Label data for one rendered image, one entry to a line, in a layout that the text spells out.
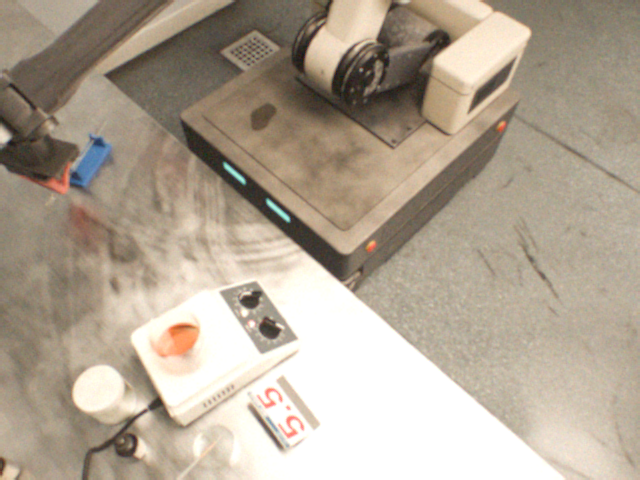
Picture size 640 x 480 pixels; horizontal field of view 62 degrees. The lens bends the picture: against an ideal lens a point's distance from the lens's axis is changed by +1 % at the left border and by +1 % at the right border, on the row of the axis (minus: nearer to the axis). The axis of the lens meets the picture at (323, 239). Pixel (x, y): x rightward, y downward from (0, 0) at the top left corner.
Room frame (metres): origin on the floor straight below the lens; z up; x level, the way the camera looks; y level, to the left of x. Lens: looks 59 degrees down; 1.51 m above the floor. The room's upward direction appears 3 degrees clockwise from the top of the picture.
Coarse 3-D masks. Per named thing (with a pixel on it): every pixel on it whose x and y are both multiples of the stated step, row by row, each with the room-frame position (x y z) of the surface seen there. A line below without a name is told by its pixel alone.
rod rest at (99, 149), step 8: (96, 136) 0.63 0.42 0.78; (96, 144) 0.63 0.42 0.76; (104, 144) 0.62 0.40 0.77; (88, 152) 0.61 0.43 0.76; (96, 152) 0.61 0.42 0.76; (104, 152) 0.61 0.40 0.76; (80, 160) 0.59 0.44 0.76; (88, 160) 0.59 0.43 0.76; (96, 160) 0.59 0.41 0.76; (80, 168) 0.57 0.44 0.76; (88, 168) 0.57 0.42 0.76; (96, 168) 0.58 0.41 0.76; (72, 176) 0.55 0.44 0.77; (80, 176) 0.55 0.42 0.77; (88, 176) 0.56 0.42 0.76; (72, 184) 0.54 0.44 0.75; (80, 184) 0.54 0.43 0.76
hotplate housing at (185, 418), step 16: (224, 288) 0.33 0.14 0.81; (224, 304) 0.31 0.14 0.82; (240, 336) 0.26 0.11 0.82; (256, 352) 0.24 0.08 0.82; (272, 352) 0.24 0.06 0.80; (288, 352) 0.25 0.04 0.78; (144, 368) 0.21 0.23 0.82; (240, 368) 0.21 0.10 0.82; (256, 368) 0.22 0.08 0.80; (224, 384) 0.19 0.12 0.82; (240, 384) 0.20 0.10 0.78; (160, 400) 0.18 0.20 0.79; (192, 400) 0.17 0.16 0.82; (208, 400) 0.18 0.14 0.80; (176, 416) 0.15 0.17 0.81; (192, 416) 0.16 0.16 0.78
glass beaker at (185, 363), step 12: (168, 312) 0.25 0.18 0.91; (180, 312) 0.25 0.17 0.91; (192, 312) 0.25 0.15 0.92; (156, 324) 0.24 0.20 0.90; (168, 324) 0.25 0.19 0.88; (156, 336) 0.23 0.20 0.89; (204, 336) 0.23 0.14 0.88; (156, 348) 0.21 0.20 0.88; (192, 348) 0.21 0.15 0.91; (204, 348) 0.22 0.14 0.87; (168, 360) 0.19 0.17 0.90; (180, 360) 0.20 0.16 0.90; (192, 360) 0.20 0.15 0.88; (204, 360) 0.21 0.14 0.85; (180, 372) 0.19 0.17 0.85; (192, 372) 0.20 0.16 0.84
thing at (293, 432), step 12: (264, 396) 0.19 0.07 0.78; (276, 396) 0.19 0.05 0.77; (264, 408) 0.17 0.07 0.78; (276, 408) 0.18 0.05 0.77; (288, 408) 0.18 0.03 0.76; (276, 420) 0.16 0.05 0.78; (288, 420) 0.16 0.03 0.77; (300, 420) 0.17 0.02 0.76; (288, 432) 0.15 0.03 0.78; (300, 432) 0.15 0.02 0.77
